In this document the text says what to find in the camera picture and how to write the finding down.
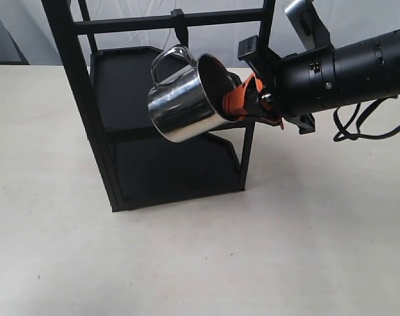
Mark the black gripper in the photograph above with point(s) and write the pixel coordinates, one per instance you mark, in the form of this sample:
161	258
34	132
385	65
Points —
299	84

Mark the stainless steel mug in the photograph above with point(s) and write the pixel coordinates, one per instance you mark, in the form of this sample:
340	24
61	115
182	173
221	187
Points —
190	101

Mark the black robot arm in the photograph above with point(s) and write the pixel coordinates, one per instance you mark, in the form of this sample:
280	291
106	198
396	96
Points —
367	70

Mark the black plastic hook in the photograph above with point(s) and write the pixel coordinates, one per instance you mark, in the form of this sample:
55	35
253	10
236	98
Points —
180	27

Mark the black two-tier rack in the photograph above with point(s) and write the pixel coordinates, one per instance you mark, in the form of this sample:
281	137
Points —
138	167

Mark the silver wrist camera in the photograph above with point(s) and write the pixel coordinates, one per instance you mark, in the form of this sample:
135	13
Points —
306	22

